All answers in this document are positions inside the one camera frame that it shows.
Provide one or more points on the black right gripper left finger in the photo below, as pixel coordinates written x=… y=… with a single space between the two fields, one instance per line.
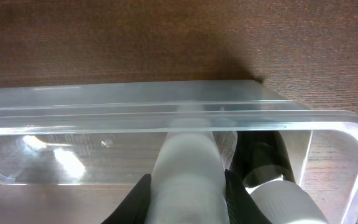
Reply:
x=134 y=207

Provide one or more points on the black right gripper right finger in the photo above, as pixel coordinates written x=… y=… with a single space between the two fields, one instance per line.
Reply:
x=241 y=208

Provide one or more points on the black bottle white cap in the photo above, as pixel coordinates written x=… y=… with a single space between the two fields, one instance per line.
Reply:
x=261 y=162

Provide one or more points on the white tube bottle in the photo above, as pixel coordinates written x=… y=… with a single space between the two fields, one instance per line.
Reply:
x=188 y=183

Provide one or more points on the clear plastic container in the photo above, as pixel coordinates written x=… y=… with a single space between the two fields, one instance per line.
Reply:
x=71 y=154

